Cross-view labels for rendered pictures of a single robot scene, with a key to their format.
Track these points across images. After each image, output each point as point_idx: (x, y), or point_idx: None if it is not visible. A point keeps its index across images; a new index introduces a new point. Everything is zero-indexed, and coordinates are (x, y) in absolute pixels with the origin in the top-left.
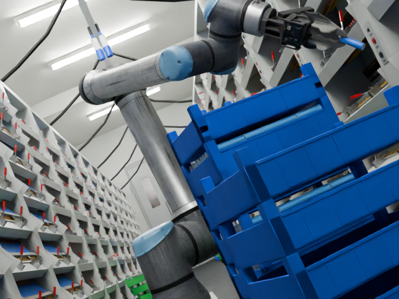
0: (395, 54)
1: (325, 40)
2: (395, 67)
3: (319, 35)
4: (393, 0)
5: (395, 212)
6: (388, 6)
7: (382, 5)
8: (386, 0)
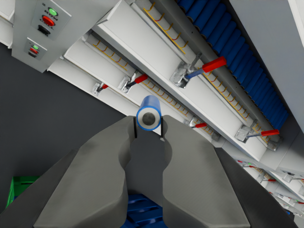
0: (120, 2)
1: (122, 167)
2: (102, 23)
3: (125, 187)
4: (260, 53)
5: (140, 221)
6: (247, 26)
7: (251, 7)
8: (265, 37)
